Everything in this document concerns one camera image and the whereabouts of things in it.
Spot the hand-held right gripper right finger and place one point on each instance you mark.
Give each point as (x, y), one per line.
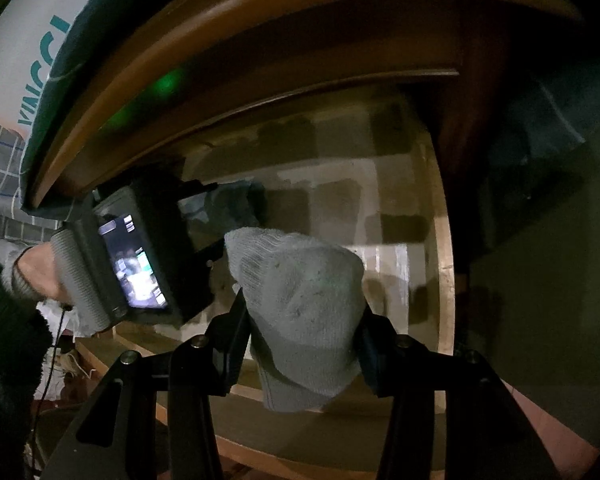
(367, 360)

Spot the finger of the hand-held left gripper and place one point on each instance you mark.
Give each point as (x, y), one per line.
(207, 251)
(200, 186)

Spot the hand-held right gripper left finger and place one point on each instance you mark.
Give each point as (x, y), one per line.
(230, 355)

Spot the dark grey-blue cloth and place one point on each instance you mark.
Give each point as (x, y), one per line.
(230, 205)

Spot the grey knit sock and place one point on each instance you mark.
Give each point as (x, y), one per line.
(300, 310)

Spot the wooden drawer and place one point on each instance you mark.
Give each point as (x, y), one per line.
(330, 195)

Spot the person's left forearm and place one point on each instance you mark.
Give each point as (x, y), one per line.
(5, 360)

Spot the person's left hand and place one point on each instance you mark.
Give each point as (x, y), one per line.
(32, 270)

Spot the white crumpled cloth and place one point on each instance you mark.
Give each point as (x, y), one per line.
(72, 365)

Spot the grey-green plaid cloth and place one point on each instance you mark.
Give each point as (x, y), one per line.
(0, 175)

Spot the pink cloth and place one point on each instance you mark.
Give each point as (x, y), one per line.
(545, 430)

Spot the white teal printed bag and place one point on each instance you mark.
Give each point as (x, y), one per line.
(20, 60)

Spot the dark blue cloth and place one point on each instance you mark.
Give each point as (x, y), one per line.
(545, 120)

